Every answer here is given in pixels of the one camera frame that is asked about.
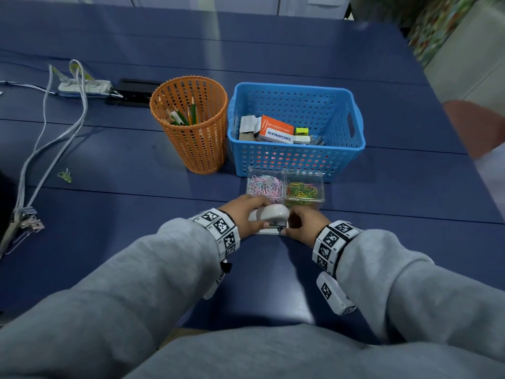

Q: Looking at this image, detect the silver binder clips cluster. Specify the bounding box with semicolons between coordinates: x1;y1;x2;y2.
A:
12;208;45;243

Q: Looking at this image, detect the person's right hand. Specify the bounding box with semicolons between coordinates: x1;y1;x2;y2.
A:
281;205;331;249

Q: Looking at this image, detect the orange cardboard box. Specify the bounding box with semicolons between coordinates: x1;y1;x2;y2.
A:
258;115;295;135

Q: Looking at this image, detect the person's left forearm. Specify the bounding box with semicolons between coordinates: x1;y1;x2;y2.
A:
0;218;221;379

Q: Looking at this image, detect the person's grey sweater torso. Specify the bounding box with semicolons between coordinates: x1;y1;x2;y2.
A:
126;323;505;379

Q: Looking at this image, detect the left wrist marker tracker band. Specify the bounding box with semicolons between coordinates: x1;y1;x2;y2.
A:
189;208;241;300

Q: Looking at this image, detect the white power strip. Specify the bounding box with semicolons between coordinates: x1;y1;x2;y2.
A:
58;79;113;96

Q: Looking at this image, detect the clear two-compartment plastic box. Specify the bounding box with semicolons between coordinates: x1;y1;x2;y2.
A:
246;167;326;210

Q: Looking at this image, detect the heap of bright paper clips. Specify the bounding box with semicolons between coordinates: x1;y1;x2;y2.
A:
286;182;319;206

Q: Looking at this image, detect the orange mesh pen holder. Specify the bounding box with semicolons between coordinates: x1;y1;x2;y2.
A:
149;76;229;175

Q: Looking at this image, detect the white cable bundle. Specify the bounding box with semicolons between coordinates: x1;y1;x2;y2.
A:
0;59;89;257

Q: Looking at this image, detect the right wrist marker tracker band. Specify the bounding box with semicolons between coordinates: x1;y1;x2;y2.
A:
312;220;363;316

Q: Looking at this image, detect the white stapler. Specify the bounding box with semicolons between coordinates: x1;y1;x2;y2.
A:
249;204;291;236

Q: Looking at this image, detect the grey cardboard box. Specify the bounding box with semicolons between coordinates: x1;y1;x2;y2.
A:
239;115;262;142

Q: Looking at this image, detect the blue perforated plastic basket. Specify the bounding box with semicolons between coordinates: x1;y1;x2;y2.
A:
227;83;366;182

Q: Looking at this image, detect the person's right forearm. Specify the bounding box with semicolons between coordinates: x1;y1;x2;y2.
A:
336;230;505;353

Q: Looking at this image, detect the heap of pastel paper clips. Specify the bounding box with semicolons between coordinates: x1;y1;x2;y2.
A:
248;175;284;202

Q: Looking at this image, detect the colourful patterned cloth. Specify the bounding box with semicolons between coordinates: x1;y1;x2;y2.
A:
406;0;484;68

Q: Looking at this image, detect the black flat device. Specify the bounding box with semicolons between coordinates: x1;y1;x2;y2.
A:
106;78;163;108

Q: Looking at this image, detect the person's left hand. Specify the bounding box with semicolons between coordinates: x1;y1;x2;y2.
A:
218;194;273;239

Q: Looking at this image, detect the reddish-brown chair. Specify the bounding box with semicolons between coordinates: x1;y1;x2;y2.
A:
442;100;505;159

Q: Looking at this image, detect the white and blue box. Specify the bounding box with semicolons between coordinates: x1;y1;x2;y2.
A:
256;128;294;145

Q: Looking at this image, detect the wrist marker tracker band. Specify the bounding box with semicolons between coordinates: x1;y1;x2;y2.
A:
189;208;241;300
312;220;363;316

